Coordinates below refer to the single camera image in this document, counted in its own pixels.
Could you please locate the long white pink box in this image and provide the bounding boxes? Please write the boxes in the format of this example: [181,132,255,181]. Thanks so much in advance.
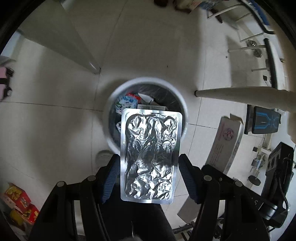
[206,114,244,175]

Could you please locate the blue plastic wrapper bag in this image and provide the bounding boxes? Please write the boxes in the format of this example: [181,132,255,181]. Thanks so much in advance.
[115,93,141,114]

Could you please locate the black blue floor scale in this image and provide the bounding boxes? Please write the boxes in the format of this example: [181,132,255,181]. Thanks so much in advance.
[244,104,281,135]

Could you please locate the silver foil blister pack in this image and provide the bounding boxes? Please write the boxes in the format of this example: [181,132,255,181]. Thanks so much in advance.
[120,108,183,204]

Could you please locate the red yellow snack boxes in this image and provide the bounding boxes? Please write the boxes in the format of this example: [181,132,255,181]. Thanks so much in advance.
[1,183,39,226]

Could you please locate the pink suitcase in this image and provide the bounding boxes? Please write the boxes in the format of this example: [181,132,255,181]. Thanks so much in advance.
[0,66,14,101]

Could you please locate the white round trash bin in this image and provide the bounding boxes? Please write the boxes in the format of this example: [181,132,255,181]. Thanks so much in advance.
[103,77,188,154]

